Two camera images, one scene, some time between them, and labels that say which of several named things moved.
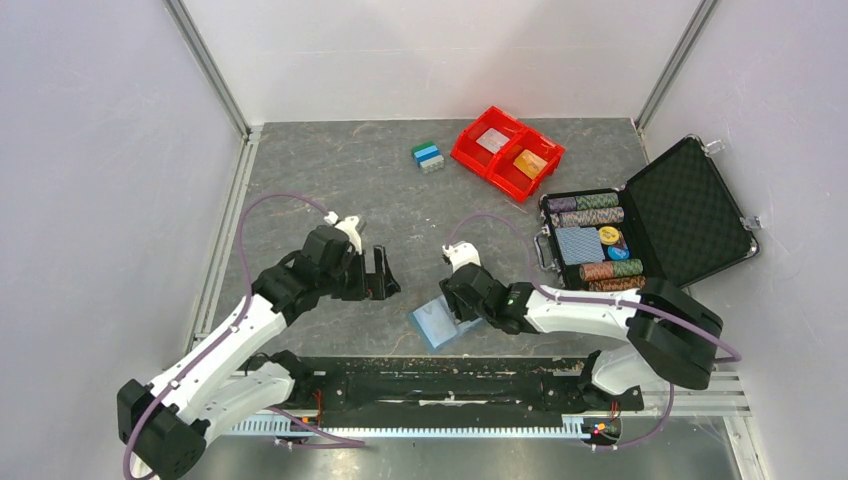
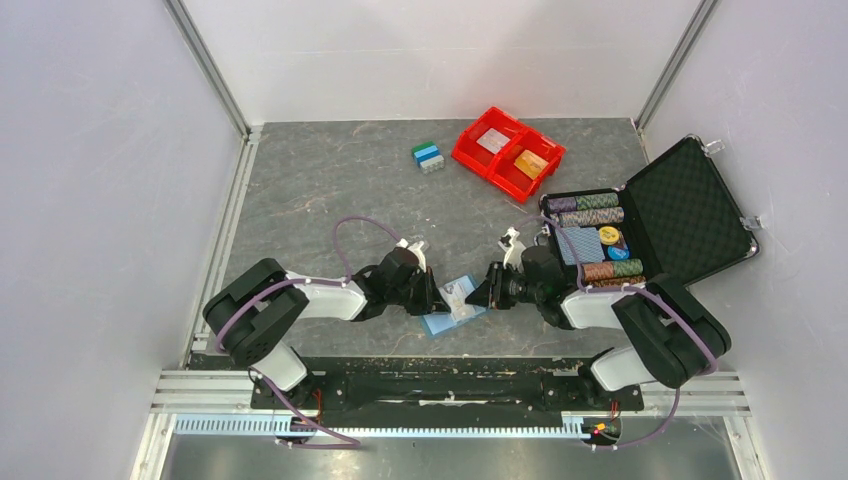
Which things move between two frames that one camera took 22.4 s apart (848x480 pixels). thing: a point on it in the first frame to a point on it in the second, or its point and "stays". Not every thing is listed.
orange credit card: [530, 164] stays
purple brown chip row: [589, 216] stays
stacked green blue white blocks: [428, 157] stays
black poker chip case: [678, 219] stays
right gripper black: [459, 309] to [492, 289]
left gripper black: [375, 286] to [432, 301]
